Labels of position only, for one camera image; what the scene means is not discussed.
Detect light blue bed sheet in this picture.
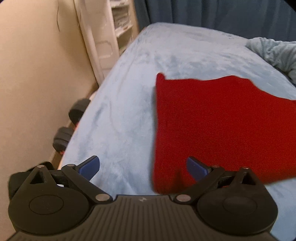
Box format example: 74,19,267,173
62,23,295,240

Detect red knit sweater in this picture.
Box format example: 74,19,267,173
152,74,295,194

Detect white shelf unit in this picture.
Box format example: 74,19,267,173
110,0,139,56

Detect black backpack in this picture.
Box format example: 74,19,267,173
8,162,54,201

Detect dark blue curtain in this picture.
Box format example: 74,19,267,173
134,1,295,41

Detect black dumbbell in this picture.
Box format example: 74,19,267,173
52,98,91,156

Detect fan power cord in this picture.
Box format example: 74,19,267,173
55,0,61,32

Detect grey-blue fleece blanket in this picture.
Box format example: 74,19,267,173
245,37,296,85

